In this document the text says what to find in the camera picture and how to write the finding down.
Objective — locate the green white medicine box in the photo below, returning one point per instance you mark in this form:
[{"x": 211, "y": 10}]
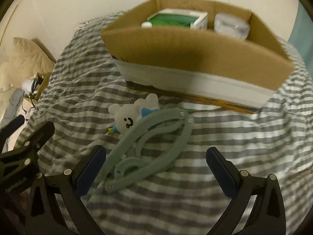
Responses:
[{"x": 180, "y": 17}]

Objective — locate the white plush toy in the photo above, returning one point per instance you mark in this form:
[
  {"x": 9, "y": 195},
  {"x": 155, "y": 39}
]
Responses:
[{"x": 125, "y": 116}]

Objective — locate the grey blue cloth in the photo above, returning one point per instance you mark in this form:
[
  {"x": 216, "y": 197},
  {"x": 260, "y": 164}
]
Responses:
[{"x": 13, "y": 105}]

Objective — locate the clear cotton swab jar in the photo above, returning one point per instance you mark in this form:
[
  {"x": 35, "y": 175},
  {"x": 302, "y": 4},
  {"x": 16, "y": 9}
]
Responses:
[{"x": 231, "y": 26}]

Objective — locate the large brown cardboard box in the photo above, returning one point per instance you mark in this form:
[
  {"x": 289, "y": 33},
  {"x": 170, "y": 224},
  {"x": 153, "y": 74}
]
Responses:
[{"x": 201, "y": 65}]

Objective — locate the green folding clothes hanger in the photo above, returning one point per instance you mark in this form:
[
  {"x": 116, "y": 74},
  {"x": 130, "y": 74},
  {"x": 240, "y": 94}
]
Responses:
[{"x": 149, "y": 147}]

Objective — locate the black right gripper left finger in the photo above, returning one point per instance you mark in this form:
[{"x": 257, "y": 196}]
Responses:
[{"x": 43, "y": 215}]

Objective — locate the small cluttered cardboard box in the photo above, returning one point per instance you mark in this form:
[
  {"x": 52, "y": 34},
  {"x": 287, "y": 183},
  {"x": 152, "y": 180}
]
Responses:
[{"x": 34, "y": 87}]

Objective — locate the small white bottle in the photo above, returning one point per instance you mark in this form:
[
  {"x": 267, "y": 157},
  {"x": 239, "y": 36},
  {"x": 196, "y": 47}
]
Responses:
[{"x": 146, "y": 24}]

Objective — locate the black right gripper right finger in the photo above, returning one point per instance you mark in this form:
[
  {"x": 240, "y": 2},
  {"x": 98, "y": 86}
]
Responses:
[{"x": 268, "y": 213}]

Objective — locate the teal green curtain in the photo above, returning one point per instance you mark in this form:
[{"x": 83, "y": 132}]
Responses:
[{"x": 301, "y": 36}]

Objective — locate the beige pillow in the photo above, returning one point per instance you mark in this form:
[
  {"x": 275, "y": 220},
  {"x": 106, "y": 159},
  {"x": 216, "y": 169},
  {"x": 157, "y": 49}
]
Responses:
[{"x": 26, "y": 60}]

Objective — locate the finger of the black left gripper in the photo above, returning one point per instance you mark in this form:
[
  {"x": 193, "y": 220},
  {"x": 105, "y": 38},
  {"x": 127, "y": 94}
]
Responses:
[
  {"x": 31, "y": 145},
  {"x": 10, "y": 128}
]

